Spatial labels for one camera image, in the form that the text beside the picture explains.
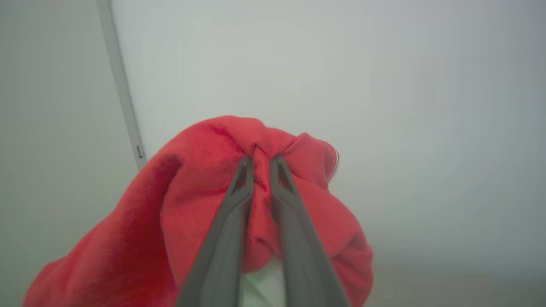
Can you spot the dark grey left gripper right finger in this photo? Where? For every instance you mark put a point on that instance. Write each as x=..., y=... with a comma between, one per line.
x=300, y=247

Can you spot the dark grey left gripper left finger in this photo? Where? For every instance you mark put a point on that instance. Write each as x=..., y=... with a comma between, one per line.
x=222, y=238

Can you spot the red basketball jersey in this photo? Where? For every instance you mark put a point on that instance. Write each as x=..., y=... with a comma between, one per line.
x=200, y=170

